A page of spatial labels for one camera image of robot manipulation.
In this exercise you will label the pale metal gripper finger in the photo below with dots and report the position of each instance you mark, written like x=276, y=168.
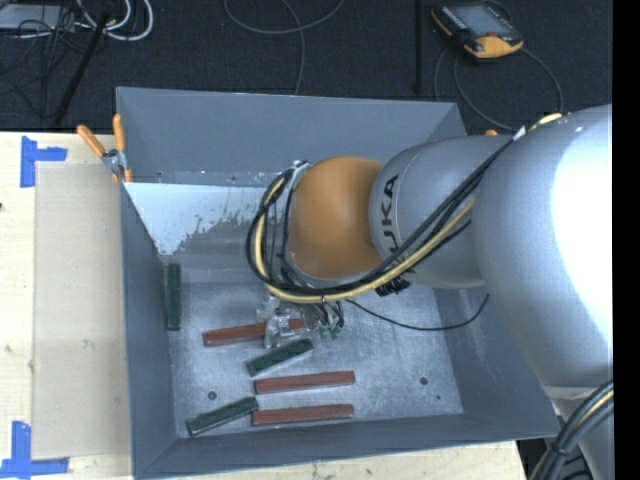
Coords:
x=265, y=315
x=278, y=331

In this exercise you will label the dark green flat block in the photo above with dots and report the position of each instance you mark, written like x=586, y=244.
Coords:
x=280, y=357
x=173, y=295
x=222, y=416

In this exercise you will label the red-brown flat block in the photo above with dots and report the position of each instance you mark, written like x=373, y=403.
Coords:
x=232, y=336
x=302, y=415
x=305, y=382

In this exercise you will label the grey metal bin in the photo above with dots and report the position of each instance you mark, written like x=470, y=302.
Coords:
x=320, y=138

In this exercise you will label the pale flat board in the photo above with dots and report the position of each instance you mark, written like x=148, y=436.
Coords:
x=75, y=308

